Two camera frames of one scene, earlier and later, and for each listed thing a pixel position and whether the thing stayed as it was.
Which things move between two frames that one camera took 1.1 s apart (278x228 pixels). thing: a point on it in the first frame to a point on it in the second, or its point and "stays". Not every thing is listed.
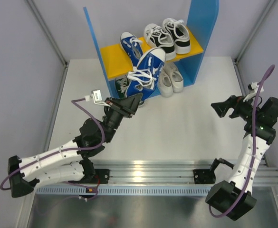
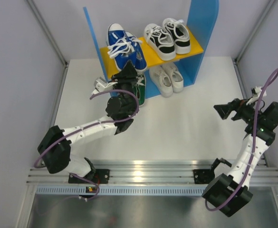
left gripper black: x=126 y=107 to x=128 y=75
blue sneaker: x=143 y=75 to x=119 y=47
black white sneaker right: x=179 y=34 stays
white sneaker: x=165 y=83 stays
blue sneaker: x=132 y=46 stays
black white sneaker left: x=156 y=36 stays
